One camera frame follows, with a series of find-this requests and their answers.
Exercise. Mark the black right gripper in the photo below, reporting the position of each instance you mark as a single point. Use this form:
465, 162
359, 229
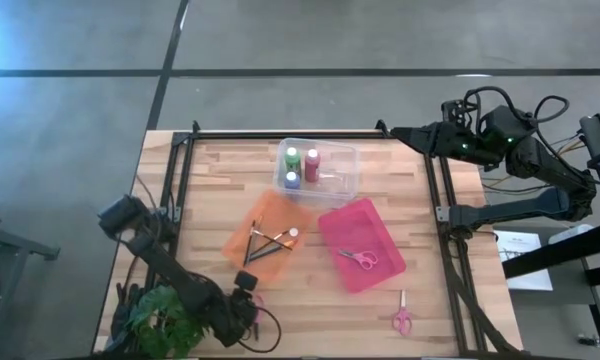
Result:
457, 145

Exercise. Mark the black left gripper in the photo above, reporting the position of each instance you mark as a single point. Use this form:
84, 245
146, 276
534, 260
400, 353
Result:
235, 317

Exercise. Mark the magenta paint bottle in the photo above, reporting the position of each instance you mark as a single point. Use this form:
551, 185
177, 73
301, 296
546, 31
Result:
312, 170

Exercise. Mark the green paint bottle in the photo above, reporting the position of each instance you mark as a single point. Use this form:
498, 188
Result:
292, 162

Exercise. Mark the blue paint bottle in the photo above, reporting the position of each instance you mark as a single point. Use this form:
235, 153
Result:
292, 182

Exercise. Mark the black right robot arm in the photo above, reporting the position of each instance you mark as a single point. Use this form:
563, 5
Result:
505, 212

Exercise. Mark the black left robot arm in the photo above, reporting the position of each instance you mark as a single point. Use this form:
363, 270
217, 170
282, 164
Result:
172, 272

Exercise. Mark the green artificial plant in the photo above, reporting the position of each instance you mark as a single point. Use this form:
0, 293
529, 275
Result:
155, 305

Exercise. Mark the clear plastic bin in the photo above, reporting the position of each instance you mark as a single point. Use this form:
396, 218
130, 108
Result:
340, 155

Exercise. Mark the pink plastic bin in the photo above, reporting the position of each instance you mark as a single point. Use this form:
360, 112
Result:
380, 225

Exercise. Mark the orange plastic bin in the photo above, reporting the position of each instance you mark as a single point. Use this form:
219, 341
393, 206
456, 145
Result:
275, 210

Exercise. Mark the white paper sheet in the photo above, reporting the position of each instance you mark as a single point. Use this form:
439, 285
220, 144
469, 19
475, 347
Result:
522, 242

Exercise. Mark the black side desk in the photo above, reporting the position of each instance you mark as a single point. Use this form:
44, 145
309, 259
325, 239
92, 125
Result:
555, 252

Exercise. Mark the white box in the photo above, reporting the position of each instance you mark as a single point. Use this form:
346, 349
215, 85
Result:
570, 234

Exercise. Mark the black metal stand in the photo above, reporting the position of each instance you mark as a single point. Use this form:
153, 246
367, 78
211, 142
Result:
10, 243

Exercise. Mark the small black floor device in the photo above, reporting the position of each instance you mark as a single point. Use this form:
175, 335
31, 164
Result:
590, 341

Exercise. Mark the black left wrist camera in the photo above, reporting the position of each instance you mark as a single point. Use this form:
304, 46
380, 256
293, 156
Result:
246, 280

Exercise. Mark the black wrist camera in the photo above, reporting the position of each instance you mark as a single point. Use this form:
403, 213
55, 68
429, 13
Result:
454, 111
246, 280

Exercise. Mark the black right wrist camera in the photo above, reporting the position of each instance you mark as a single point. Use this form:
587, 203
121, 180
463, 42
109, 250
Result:
454, 111

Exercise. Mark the black aluminium rig frame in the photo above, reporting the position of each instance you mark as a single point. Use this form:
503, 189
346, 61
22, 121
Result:
305, 135

